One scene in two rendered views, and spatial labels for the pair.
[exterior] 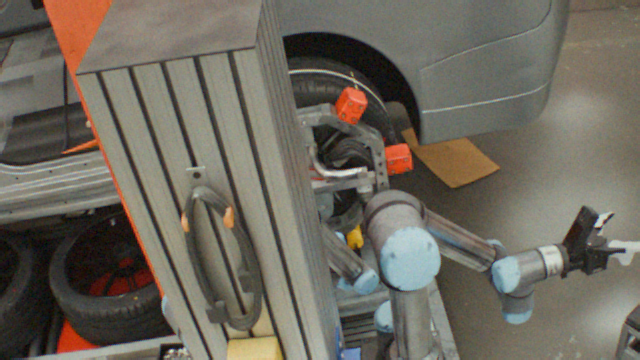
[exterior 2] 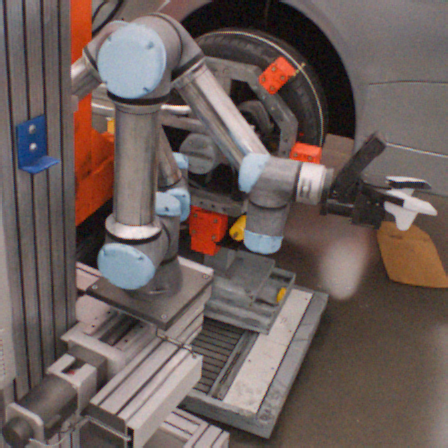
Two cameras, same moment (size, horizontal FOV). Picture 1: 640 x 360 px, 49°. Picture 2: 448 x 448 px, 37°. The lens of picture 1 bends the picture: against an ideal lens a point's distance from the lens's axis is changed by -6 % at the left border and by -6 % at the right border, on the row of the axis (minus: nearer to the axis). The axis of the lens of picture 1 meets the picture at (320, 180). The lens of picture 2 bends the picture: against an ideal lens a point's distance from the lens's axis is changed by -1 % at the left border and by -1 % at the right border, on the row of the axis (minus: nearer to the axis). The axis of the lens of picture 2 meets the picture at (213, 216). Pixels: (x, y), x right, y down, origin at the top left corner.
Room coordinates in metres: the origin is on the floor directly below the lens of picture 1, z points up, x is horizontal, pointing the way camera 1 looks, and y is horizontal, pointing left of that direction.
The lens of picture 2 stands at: (-0.02, -0.67, 1.76)
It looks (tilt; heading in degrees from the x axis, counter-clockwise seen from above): 29 degrees down; 19
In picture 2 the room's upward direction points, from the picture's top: 6 degrees clockwise
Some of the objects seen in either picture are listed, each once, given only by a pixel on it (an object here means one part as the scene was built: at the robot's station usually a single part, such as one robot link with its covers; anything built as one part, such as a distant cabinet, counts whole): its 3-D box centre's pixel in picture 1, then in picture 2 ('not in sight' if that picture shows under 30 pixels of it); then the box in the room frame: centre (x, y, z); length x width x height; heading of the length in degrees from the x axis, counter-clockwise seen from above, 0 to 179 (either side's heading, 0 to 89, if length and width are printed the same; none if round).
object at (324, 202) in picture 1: (311, 190); (208, 145); (1.95, 0.04, 0.85); 0.21 x 0.14 x 0.14; 179
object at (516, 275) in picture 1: (518, 272); (270, 177); (1.09, -0.40, 1.21); 0.11 x 0.08 x 0.09; 97
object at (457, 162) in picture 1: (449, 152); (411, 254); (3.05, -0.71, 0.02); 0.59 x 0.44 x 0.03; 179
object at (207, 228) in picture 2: not in sight; (211, 224); (2.06, 0.03, 0.48); 0.16 x 0.12 x 0.17; 179
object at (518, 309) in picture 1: (514, 294); (266, 218); (1.10, -0.40, 1.12); 0.11 x 0.08 x 0.11; 7
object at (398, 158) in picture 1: (397, 159); (304, 158); (2.03, -0.28, 0.85); 0.09 x 0.08 x 0.07; 89
